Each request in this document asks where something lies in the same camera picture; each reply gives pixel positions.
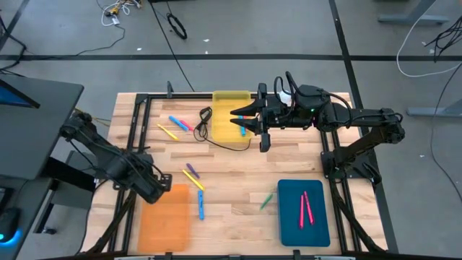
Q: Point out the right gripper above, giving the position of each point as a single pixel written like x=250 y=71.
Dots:
x=279 y=113

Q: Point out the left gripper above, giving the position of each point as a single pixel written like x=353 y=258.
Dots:
x=153 y=187

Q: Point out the orange-red highlighter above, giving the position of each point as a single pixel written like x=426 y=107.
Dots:
x=248 y=117

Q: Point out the blue Sharpie highlighter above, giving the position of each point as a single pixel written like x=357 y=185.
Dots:
x=200 y=206
x=243 y=130
x=178 y=123

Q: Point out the slim yellow highlighter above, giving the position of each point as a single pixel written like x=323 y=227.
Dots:
x=193 y=179
x=167 y=131

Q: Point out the pink highlighter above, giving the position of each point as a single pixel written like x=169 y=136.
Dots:
x=187 y=125
x=301 y=213
x=309 y=209

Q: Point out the green highlighter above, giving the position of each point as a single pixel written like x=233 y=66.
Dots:
x=266 y=201

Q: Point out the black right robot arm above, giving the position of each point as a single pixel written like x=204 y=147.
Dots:
x=375 y=117

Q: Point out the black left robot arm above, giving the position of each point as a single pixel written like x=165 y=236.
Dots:
x=104 y=155

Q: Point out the translucent yellow plastic bin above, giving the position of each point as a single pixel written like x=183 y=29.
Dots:
x=222 y=126

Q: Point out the translucent orange plastic tray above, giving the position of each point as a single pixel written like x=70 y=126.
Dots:
x=162 y=224

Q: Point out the purple highlighter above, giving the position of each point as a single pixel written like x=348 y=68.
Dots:
x=192 y=170

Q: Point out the teal plastic bin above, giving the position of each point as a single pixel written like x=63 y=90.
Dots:
x=288 y=231

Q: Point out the dark grey desk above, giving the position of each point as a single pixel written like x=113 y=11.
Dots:
x=36 y=144

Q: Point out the dark desk with mouse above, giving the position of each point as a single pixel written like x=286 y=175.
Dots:
x=21 y=202

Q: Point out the monitor with blue screen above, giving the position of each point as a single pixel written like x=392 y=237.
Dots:
x=14 y=97

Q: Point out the grey table foot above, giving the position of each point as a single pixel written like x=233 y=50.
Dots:
x=433 y=111
x=411 y=18

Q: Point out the black aluminium table frame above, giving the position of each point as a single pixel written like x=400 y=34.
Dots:
x=187 y=96

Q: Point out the black desk leg frame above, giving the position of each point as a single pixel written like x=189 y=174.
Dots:
x=68 y=175

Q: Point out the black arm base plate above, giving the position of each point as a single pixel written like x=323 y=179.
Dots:
x=361 y=169

